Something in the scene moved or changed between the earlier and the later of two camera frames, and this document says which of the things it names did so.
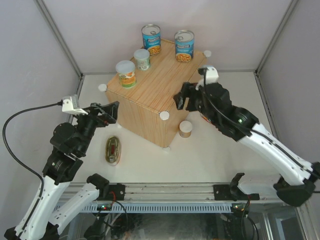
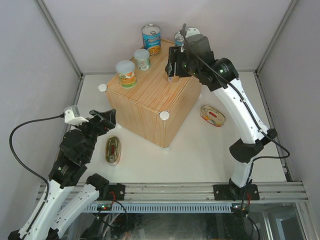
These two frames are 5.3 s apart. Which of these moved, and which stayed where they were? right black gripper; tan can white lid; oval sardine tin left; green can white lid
Moved: tan can white lid; right black gripper
Stayed: green can white lid; oval sardine tin left
